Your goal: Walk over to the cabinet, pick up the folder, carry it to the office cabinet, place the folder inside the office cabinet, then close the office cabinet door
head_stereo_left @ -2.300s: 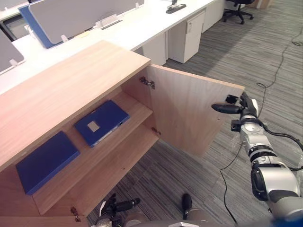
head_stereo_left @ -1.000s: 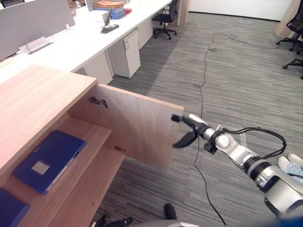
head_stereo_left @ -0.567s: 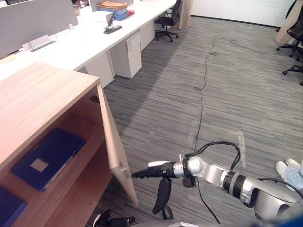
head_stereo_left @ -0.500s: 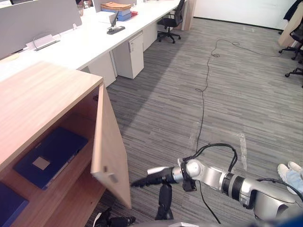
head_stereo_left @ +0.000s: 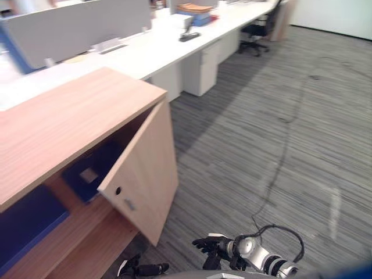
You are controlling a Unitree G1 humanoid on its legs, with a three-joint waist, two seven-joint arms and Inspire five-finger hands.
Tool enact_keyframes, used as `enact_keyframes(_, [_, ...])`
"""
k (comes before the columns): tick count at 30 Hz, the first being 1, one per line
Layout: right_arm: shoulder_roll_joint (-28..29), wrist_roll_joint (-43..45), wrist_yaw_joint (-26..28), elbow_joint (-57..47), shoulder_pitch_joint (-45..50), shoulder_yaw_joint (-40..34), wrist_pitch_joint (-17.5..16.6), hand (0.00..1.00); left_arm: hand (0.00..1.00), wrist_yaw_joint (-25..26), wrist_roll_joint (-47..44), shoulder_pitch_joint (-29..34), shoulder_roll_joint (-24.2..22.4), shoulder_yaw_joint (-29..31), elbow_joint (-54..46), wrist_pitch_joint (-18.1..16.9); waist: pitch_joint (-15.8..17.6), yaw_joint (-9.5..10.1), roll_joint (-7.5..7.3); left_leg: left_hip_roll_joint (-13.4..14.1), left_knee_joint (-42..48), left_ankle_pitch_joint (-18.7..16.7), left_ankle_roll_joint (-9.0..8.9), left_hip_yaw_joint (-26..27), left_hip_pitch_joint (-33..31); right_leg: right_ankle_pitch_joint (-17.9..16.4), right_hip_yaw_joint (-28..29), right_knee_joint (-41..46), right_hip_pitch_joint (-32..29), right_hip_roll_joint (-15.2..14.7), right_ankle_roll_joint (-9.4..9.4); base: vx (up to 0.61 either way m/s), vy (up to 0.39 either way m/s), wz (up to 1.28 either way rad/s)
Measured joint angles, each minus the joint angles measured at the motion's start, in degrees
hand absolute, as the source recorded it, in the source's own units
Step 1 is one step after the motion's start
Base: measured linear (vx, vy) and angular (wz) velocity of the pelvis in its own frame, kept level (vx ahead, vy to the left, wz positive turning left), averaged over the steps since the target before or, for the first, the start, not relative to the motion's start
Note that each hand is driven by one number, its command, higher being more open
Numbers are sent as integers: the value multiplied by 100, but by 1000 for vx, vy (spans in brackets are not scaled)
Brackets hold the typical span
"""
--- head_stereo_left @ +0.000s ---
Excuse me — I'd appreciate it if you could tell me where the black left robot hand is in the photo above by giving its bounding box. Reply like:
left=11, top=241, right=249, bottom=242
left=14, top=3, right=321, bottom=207
left=117, top=253, right=170, bottom=279

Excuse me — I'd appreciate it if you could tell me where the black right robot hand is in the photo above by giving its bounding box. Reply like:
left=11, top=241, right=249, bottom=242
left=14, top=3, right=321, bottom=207
left=192, top=232, right=235, bottom=270

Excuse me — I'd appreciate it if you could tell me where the wooden cabinet door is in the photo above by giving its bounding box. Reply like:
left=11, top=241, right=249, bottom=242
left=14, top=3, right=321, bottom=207
left=96, top=100, right=179, bottom=247

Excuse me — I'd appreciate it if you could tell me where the dark blue labelled folder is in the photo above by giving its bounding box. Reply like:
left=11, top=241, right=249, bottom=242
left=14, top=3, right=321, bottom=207
left=61, top=139, right=129, bottom=205

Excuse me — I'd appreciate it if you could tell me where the blue flat folder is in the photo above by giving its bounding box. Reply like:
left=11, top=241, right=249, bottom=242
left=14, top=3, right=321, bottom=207
left=0, top=185, right=71, bottom=277

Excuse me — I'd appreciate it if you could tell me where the light wooden office cabinet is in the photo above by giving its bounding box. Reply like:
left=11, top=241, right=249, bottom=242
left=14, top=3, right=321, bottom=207
left=0, top=66, right=179, bottom=279

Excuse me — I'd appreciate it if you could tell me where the long white office desk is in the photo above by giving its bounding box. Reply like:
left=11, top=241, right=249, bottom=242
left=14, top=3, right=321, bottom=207
left=0, top=0, right=280, bottom=112

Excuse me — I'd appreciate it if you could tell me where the black office chair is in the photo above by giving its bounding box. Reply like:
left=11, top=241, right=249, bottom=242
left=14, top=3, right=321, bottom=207
left=238, top=2, right=281, bottom=58

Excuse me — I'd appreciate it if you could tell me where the wooden end cabinet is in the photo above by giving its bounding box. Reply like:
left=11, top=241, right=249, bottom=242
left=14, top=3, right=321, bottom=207
left=269, top=0, right=298, bottom=42

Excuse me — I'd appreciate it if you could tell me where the brown paper folder stack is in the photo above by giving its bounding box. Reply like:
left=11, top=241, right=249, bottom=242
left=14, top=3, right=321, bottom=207
left=176, top=2, right=214, bottom=15

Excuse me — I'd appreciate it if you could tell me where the grey robot torso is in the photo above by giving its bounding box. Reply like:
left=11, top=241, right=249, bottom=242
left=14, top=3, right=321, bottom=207
left=162, top=268, right=280, bottom=279

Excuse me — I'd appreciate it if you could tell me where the blue paper tray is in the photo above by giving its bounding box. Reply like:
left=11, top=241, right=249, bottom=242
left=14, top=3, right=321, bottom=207
left=188, top=12, right=212, bottom=27

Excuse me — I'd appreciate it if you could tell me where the white box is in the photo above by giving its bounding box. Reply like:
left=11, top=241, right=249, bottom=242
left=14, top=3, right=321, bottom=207
left=153, top=13, right=195, bottom=30

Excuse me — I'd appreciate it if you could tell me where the blue partition end panel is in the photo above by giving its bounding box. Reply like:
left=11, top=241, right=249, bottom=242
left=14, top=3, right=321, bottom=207
left=0, top=20, right=33, bottom=75

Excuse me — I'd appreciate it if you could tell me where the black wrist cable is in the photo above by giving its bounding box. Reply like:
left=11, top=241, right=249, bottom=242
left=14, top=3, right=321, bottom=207
left=234, top=223, right=305, bottom=262

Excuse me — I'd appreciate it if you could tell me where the thin black floor cable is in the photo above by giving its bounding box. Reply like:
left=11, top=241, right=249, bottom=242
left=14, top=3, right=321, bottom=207
left=251, top=74, right=307, bottom=230

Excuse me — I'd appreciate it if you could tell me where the white drawer pedestal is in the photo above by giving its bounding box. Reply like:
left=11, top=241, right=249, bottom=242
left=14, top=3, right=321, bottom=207
left=144, top=60, right=183, bottom=103
left=181, top=41, right=219, bottom=97

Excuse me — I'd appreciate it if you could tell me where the white desk cable outlet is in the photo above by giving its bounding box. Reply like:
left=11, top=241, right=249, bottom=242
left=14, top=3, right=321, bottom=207
left=91, top=37, right=129, bottom=55

